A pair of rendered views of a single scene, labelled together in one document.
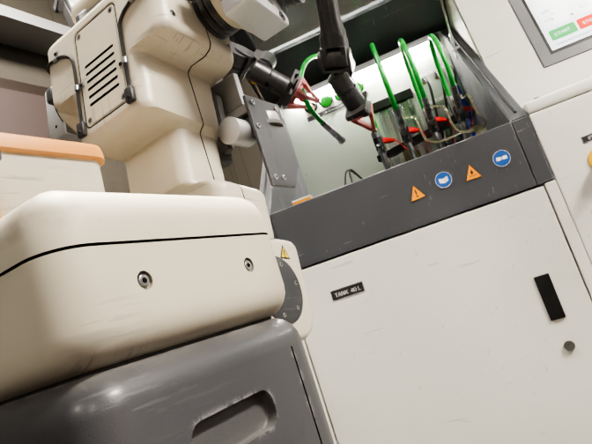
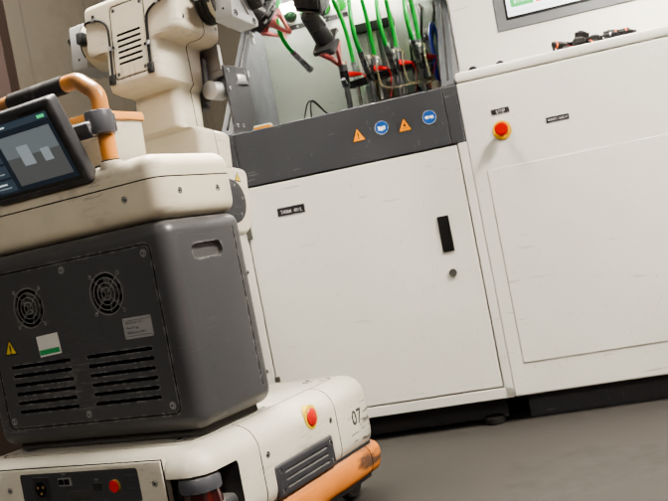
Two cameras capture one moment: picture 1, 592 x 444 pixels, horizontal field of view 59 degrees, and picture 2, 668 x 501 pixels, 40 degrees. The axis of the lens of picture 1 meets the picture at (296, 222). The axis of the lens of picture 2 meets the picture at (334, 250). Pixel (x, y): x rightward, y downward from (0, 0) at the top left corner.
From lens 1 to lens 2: 1.39 m
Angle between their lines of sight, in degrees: 10
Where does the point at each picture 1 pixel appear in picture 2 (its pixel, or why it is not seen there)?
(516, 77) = (473, 37)
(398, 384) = (321, 289)
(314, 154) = (288, 68)
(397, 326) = (327, 244)
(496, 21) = not seen: outside the picture
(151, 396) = (180, 230)
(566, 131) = (480, 103)
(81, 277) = (162, 187)
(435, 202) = (372, 145)
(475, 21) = not seen: outside the picture
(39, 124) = not seen: outside the picture
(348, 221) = (299, 151)
